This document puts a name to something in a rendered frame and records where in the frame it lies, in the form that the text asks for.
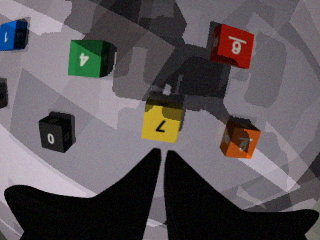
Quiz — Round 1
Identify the blue block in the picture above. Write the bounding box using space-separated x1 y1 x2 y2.
0 20 28 51

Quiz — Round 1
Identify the green block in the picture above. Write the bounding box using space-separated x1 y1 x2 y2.
68 40 111 77

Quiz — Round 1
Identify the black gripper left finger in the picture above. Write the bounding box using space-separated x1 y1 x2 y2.
4 147 161 240

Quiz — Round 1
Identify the red block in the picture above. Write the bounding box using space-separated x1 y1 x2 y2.
209 24 255 69

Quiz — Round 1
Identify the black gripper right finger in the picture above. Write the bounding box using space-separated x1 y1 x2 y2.
164 149 320 240

